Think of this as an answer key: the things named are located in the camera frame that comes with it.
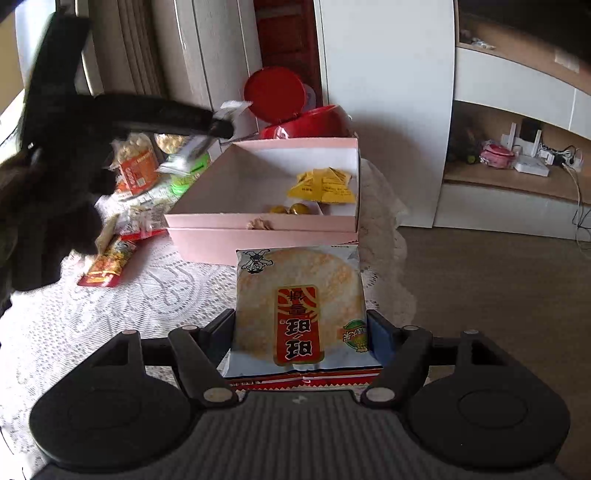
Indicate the white power strip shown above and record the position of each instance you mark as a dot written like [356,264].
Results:
[561,156]

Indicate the white wall cabinet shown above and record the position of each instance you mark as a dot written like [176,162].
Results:
[397,92]

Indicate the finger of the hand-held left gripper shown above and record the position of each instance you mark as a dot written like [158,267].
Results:
[171,115]

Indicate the rice cracker packet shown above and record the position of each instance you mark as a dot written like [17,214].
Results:
[295,295]

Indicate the gold wrapped candy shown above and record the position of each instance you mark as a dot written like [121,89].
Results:
[296,209]
[277,209]

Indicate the white lace tablecloth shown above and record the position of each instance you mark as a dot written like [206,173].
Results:
[152,300]

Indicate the red trash bin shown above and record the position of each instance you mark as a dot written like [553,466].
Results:
[277,97]

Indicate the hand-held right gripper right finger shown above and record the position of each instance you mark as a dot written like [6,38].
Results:
[376,333]

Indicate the white standing air conditioner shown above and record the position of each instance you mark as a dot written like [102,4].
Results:
[217,55]

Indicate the dark toy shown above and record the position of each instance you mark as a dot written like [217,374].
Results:
[464,145]

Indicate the red snack packet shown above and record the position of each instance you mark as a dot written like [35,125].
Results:
[108,265]

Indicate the pink pot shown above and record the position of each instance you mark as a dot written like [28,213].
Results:
[495,154]

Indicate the white snack packet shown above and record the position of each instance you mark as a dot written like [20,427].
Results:
[138,221]

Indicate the silver snack packet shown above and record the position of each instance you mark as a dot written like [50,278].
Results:
[187,159]

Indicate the pink cardboard box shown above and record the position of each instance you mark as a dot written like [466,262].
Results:
[258,240]

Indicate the green candy dispenser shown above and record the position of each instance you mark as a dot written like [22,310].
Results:
[187,177]

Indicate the white router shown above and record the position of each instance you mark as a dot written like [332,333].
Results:
[521,136]

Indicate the orange snack bag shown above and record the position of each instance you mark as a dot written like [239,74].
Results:
[136,170]

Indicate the red panel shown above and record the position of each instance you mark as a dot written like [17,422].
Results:
[288,37]

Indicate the round cracker packet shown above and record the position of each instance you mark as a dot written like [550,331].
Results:
[168,142]

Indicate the white flat box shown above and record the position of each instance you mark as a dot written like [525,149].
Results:
[532,167]

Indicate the yellow snack packet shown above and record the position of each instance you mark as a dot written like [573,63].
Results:
[328,174]
[302,188]
[340,190]

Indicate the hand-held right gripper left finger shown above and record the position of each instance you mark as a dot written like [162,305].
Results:
[226,333]

